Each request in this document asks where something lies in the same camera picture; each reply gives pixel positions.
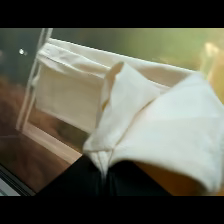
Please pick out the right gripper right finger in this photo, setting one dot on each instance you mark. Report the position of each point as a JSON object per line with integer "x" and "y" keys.
{"x": 133, "y": 181}

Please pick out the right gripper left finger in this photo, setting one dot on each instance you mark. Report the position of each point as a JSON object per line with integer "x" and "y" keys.
{"x": 80, "y": 180}

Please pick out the cream white shirt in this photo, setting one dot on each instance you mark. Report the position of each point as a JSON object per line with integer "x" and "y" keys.
{"x": 140, "y": 116}

